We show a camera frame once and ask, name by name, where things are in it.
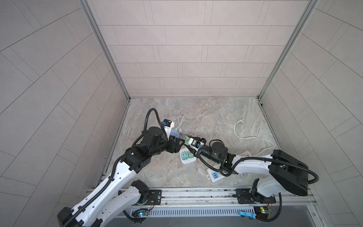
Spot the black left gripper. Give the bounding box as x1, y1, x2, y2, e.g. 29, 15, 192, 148
147, 134, 185, 158

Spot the white multicolour power strip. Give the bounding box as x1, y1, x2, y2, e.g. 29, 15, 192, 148
207, 151, 252, 183

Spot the blue square power socket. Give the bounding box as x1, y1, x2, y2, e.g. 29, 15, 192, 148
170, 129, 180, 138

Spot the green plug adapter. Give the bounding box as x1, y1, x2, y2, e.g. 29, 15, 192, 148
184, 136, 191, 145

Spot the teal plug adapter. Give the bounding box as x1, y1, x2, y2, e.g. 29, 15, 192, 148
181, 152, 188, 160

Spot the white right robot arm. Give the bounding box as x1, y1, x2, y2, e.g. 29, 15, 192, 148
191, 140, 319, 200

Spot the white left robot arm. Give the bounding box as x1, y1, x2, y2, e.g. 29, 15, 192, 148
57, 121, 184, 227

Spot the white square power socket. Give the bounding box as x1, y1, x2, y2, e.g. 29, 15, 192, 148
179, 148, 197, 165

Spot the blue connector tag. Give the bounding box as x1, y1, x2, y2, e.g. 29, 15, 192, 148
239, 211, 256, 219

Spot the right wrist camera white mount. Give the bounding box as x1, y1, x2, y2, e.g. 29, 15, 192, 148
188, 137, 206, 150

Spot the white cable of blue socket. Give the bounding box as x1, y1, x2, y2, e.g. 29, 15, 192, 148
175, 114, 187, 131

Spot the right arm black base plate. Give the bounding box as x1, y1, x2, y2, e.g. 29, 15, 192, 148
232, 189, 276, 204

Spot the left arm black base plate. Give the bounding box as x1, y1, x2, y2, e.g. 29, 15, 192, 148
143, 189, 162, 206

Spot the left circuit board with wires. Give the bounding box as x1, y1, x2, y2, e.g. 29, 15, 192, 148
131, 208, 150, 218

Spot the circuit board with wires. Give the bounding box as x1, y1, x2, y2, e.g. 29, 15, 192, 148
253, 206, 272, 220
131, 208, 150, 218

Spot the right circuit board with wires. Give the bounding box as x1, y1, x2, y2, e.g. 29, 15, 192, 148
253, 206, 272, 220

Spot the metal corner wall profile left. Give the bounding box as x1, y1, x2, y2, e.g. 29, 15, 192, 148
79, 0, 131, 102

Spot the metal corner wall profile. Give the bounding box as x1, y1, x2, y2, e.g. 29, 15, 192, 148
79, 0, 131, 102
258, 0, 319, 103

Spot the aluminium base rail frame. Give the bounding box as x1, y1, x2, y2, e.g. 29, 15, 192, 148
76, 185, 321, 227

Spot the metal corner wall profile right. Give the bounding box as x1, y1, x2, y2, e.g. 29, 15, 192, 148
258, 0, 319, 103

